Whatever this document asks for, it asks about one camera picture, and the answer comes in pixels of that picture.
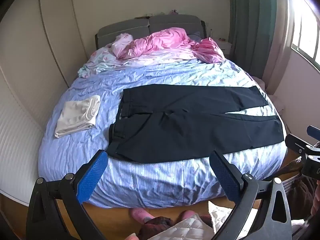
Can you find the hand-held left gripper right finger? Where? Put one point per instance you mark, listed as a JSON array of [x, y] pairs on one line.
[[225, 177]]

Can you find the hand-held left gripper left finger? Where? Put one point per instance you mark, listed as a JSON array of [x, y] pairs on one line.
[[92, 177]]

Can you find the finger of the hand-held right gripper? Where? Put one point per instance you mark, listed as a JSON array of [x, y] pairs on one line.
[[296, 143], [313, 131]]

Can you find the black pants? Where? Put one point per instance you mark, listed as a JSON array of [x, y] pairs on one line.
[[195, 127]]

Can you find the pile of pale pink cloth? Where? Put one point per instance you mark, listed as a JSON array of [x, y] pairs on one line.
[[272, 97]]

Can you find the bed with blue striped sheet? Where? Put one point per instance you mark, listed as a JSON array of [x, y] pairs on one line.
[[155, 175]]

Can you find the folded white cloth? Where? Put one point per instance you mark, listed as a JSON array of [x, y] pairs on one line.
[[77, 116]]

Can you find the white quilted garment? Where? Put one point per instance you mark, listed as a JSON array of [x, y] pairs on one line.
[[185, 227]]

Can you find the maroon fleece garment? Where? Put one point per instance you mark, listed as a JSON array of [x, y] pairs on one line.
[[157, 227]]

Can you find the beige curtain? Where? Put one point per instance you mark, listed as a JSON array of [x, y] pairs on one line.
[[277, 42]]

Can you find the window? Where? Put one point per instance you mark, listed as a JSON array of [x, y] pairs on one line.
[[307, 30]]

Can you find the white floral bedding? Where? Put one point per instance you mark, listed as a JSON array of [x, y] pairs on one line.
[[100, 61]]

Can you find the white nightstand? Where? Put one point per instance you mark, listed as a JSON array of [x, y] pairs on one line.
[[226, 46]]

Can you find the green curtain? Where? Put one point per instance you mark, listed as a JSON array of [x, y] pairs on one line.
[[250, 17]]

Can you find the pink blanket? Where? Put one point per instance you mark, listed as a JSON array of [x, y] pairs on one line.
[[170, 43]]

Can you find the grey padded headboard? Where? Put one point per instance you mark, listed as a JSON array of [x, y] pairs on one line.
[[140, 25]]

